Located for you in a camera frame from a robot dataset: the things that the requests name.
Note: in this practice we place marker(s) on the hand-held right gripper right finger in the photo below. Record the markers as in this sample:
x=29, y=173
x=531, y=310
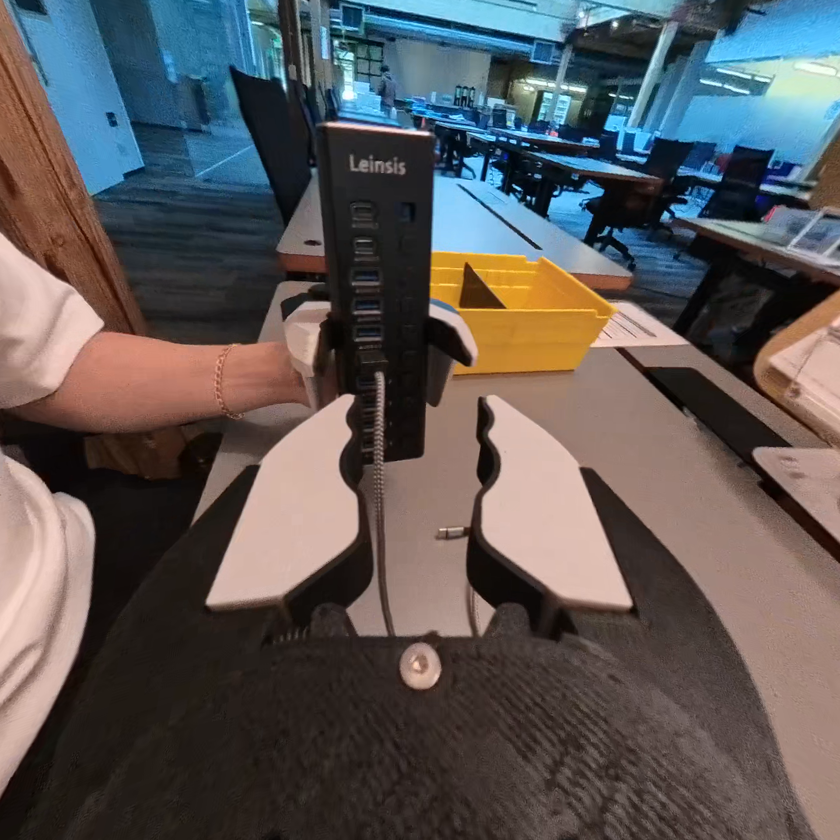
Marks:
x=551, y=525

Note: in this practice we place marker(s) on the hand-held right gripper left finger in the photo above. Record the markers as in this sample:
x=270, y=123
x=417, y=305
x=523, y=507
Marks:
x=282, y=525

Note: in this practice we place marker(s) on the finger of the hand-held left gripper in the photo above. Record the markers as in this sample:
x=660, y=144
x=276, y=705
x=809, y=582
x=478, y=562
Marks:
x=453, y=348
x=309, y=355

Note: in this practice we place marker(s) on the black usb hub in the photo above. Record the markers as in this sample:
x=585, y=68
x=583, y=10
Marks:
x=381, y=263

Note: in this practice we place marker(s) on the yellow plastic bin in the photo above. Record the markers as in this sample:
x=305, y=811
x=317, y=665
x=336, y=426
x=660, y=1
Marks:
x=538, y=322

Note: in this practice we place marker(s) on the person's left forearm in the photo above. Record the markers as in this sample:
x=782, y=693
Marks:
x=131, y=383

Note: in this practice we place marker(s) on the person's left hand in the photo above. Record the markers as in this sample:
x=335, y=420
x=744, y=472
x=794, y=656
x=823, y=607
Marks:
x=278, y=381

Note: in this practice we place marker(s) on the black high-back chair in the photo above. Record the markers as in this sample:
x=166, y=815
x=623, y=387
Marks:
x=276, y=138

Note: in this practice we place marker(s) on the printed paper sheet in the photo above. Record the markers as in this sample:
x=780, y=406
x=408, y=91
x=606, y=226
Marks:
x=643, y=326

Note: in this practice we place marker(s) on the black mesh office chair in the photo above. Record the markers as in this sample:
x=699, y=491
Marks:
x=643, y=190
x=735, y=184

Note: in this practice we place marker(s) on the person in white shirt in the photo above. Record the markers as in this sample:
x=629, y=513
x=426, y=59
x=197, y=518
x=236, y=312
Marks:
x=33, y=591

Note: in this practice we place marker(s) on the wooden panel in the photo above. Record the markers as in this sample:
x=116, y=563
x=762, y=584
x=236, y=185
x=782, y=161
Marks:
x=59, y=197

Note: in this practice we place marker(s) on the illustrated instruction board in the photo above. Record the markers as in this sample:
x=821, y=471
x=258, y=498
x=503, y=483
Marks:
x=807, y=374

